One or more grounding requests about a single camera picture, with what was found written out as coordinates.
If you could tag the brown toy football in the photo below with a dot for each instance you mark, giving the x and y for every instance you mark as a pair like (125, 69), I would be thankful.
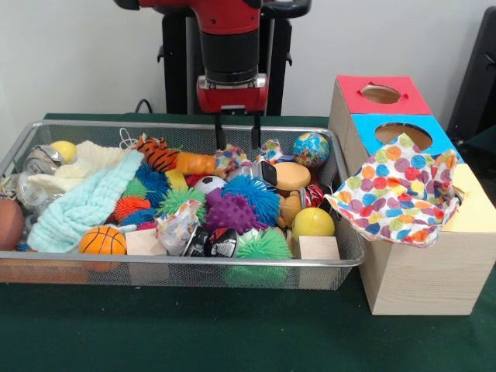
(9, 224)

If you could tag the light blue cloth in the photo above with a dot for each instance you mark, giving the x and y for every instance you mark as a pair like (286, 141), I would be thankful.
(85, 205)

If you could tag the polka dot cloth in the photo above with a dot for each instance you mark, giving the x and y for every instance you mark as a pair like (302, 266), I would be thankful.
(387, 201)
(230, 159)

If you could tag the orange toy basketball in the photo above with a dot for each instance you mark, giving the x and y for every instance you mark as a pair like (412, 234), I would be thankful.
(102, 240)

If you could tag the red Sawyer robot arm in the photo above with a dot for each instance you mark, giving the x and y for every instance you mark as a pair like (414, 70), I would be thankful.
(228, 46)

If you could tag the wooden box with three holes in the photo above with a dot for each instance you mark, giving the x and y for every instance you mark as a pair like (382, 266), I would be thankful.
(426, 275)

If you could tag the shallow mesh toy bin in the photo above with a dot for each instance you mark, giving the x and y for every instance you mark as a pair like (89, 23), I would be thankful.
(174, 273)

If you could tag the cream knitted cloth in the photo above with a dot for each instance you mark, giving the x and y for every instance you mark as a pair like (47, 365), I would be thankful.
(89, 162)

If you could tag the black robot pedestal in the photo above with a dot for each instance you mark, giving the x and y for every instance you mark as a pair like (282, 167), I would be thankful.
(176, 77)

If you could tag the globe print ball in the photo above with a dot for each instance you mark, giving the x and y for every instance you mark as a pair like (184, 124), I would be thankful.
(311, 149)

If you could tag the black upright bar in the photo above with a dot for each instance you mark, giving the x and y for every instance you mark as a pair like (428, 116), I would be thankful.
(480, 77)

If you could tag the smooth yellow ball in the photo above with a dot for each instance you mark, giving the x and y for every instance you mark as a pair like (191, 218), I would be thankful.
(313, 224)

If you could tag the purple spiky ball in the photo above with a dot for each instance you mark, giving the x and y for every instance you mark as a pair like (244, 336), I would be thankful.
(230, 211)

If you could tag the green cloth side table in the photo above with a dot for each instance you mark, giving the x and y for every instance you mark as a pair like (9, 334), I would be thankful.
(484, 143)

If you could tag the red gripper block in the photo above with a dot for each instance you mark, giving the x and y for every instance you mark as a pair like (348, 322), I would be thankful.
(232, 98)

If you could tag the dark green tablecloth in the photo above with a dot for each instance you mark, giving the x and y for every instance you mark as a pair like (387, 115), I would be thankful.
(193, 329)

